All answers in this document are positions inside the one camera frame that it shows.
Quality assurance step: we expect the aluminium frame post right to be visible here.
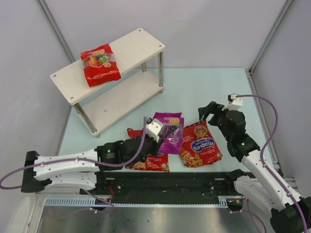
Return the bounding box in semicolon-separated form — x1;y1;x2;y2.
248;0;295;75

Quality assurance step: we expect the red matryoshka candy bag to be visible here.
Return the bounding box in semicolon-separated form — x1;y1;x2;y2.
126;128;170;173
179;121;223;167

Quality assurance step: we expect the red fruit candy bag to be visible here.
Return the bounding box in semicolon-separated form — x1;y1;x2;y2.
80;44;121;87

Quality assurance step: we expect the purple grape candy bag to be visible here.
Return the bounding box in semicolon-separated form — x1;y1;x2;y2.
154;112;184;154

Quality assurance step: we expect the aluminium frame rail right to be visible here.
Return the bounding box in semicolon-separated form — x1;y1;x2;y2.
244;68;297;190

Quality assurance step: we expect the red matryoshka candy bag right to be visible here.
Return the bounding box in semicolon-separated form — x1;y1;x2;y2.
179;121;223;167

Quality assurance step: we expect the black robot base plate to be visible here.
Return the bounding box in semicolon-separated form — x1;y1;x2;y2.
90;171;238;197

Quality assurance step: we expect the red matryoshka candy bag left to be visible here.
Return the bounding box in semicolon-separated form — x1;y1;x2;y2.
126;128;170;173

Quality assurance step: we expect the aluminium frame post left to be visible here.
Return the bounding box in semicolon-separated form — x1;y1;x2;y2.
36;0;75;63

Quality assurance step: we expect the grey slotted cable duct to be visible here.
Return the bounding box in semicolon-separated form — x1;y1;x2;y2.
45;196;244;208

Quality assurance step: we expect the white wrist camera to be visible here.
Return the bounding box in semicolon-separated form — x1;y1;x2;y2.
222;94;243;111
146;118;164;142

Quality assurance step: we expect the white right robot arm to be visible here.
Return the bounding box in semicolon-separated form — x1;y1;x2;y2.
198;101;311;233

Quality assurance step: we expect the aluminium frame post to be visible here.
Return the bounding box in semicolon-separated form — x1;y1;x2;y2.
36;0;75;63
248;0;295;75

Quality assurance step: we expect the light wooden two-tier shelf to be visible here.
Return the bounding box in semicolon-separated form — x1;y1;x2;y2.
51;28;165;137

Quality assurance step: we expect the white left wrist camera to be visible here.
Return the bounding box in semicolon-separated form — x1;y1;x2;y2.
146;118;164;142

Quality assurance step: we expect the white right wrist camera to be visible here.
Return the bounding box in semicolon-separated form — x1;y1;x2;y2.
222;94;243;111

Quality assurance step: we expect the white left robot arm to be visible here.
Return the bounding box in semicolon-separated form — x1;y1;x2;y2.
21;135;164;193

